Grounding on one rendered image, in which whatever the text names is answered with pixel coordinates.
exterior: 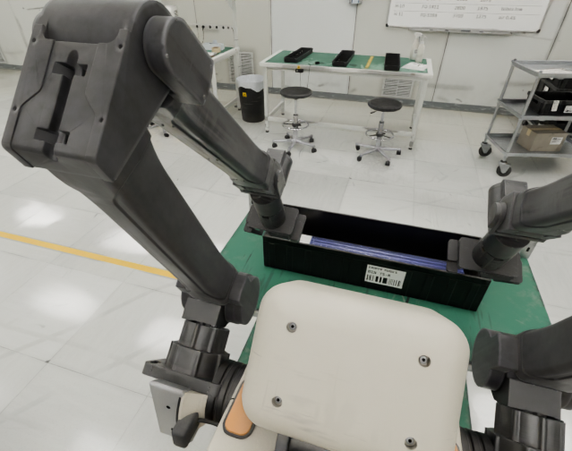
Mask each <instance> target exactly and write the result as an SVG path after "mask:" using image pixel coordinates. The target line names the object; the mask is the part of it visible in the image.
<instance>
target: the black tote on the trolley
mask: <svg viewBox="0 0 572 451"><path fill-rule="evenodd" d="M554 100H559V104H558V108H557V111H551V109H552V106H553V103H554ZM528 108H529V109H531V110H532V111H534V112H535V113H536V114H538V115H559V116H572V92H571V91H535V92H534V95H533V97H532V100H531V102H530V104H529V107H528Z"/></svg>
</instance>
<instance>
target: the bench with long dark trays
mask: <svg viewBox="0 0 572 451"><path fill-rule="evenodd" d="M291 52H294V50H286V51H285V50H278V51H277V52H276V53H275V54H273V55H271V56H269V57H267V58H266V59H264V60H262V61H261V62H260V66H262V67H263V86H264V110H265V130H266V132H269V131H268V129H269V121H274V122H282V123H283V122H284V121H287V120H291V119H288V118H280V117H272V116H273V115H274V114H275V113H276V112H277V111H278V109H279V108H280V107H281V112H282V113H283V114H282V115H284V112H285V98H284V97H283V96H281V102H280V103H279V104H278V105H277V106H276V107H275V108H274V109H273V110H272V111H271V112H270V113H269V93H268V70H277V71H281V89H283V88H284V87H285V71H289V72H295V69H297V65H300V69H303V72H312V73H324V74H336V75H348V76H360V77H372V78H384V79H396V80H408V81H420V83H419V87H418V91H417V95H416V100H415V103H414V111H413V115H412V119H411V123H410V126H411V127H409V128H410V129H412V131H411V132H404V131H395V130H389V131H392V132H393V133H394V135H402V136H410V137H411V139H410V142H409V147H410V148H408V149H412V148H411V147H413V145H414V137H415V135H416V130H417V126H418V122H419V118H420V114H421V111H422V106H423V100H424V96H425V91H426V88H427V84H428V80H429V79H432V76H433V72H432V65H431V59H428V58H423V59H422V62H421V63H418V64H427V65H429V66H430V67H428V68H426V69H424V71H419V70H413V69H406V68H401V67H403V66H404V65H406V64H409V63H416V61H415V60H411V59H409V57H400V61H401V66H400V69H399V71H386V70H384V62H385V56H383V55H354V57H353V58H352V60H351V61H350V62H349V64H348V65H347V66H346V67H342V66H332V60H333V59H334V58H335V57H336V55H338V53H324V52H312V53H311V54H310V55H308V56H306V57H305V58H304V59H303V60H301V61H300V62H298V63H297V64H296V63H285V62H284V57H285V56H287V55H289V54H290V53H291ZM314 62H320V64H314ZM311 64H312V65H311ZM310 65H311V66H310ZM309 69H310V70H309ZM306 122H308V123H309V125H313V126H321V127H330V128H338V129H347V130H354V131H362V132H366V131H367V130H369V129H372V128H371V127H362V126H354V125H346V124H338V123H322V122H314V121H306Z"/></svg>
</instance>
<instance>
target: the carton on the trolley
mask: <svg viewBox="0 0 572 451"><path fill-rule="evenodd" d="M567 136H568V133H567V132H565V131H563V130H562V129H560V128H559V127H557V126H555V125H553V124H547V125H524V126H523V128H522V131H521V132H520V134H519V137H518V139H517V143H518V144H519V145H520V146H522V147H523V148H525V149H526V150H528V151H560V149H561V147H562V145H563V143H564V141H565V139H566V138H567Z"/></svg>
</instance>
